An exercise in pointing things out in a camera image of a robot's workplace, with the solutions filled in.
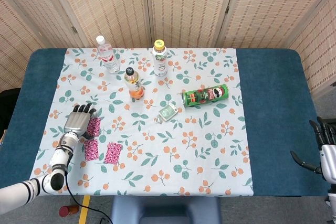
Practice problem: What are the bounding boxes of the small green white box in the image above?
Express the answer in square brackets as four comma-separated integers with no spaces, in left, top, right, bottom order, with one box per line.
[158,103,179,122]

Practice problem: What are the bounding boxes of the black cable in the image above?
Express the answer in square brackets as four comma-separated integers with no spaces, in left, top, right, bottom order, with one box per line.
[64,166,113,224]

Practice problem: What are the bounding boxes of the white drink bottle yellow cap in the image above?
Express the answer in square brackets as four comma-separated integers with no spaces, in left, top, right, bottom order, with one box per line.
[152,39,168,77]

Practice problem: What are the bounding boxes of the orange juice bottle black cap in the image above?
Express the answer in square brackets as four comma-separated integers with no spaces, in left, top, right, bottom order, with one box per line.
[124,67,145,101]

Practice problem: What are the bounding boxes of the woven bamboo folding screen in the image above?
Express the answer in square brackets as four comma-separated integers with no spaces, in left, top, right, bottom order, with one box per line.
[0,0,336,99]

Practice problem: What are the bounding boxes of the floral leaf fruit tablecloth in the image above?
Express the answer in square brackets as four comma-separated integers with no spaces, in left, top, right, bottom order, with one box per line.
[27,47,254,197]

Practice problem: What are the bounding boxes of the green Pringles can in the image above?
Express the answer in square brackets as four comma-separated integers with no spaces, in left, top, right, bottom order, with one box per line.
[181,83,230,108]

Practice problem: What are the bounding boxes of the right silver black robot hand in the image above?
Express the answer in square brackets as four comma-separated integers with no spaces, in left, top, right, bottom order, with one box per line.
[290,116,336,183]

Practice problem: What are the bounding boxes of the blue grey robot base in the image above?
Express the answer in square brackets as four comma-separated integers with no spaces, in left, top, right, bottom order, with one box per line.
[110,196,223,224]

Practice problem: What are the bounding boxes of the red white patterned pouch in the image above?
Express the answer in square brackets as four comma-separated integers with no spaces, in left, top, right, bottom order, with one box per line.
[104,142,123,164]

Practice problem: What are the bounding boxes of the clear water bottle white cap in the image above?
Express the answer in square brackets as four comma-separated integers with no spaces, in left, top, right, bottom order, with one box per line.
[96,35,121,74]

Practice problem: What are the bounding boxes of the red orange bottle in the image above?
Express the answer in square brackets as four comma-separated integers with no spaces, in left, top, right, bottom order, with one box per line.
[59,204,80,218]

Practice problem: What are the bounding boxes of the black bulky object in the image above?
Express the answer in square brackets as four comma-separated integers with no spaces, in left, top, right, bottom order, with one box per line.
[0,87,22,130]

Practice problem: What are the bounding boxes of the teal blue table cover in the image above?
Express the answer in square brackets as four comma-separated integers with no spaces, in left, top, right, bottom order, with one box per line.
[0,47,332,198]

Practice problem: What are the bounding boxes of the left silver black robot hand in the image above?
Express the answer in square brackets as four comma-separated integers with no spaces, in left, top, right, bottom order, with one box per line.
[64,102,97,141]

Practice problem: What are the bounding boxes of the pink patterned packet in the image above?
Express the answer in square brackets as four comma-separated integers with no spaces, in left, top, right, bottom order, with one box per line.
[84,138,99,162]
[87,117,102,137]

